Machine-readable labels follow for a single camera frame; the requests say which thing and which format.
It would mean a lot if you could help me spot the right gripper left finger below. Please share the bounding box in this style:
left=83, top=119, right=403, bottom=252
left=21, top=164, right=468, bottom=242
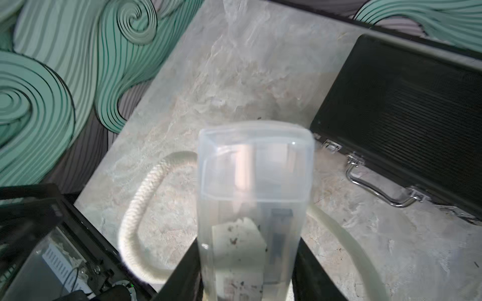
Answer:
left=151, top=239, right=203, bottom=301

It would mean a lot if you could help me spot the clear compass case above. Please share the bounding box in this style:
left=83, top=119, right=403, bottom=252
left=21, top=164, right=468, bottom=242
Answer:
left=197, top=120, right=315, bottom=300

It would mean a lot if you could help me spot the cream canvas tote bag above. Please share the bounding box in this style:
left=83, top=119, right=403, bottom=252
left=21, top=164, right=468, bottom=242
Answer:
left=118, top=151, right=389, bottom=300

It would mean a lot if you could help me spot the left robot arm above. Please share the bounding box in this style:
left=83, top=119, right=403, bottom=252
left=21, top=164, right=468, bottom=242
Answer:
left=1, top=184, right=156, bottom=300

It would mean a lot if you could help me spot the black metal briefcase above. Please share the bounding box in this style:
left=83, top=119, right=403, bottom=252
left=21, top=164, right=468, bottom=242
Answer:
left=310, top=35, right=481, bottom=225

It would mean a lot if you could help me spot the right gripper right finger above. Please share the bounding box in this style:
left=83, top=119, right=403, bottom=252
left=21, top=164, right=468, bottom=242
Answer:
left=292, top=238, right=348, bottom=301

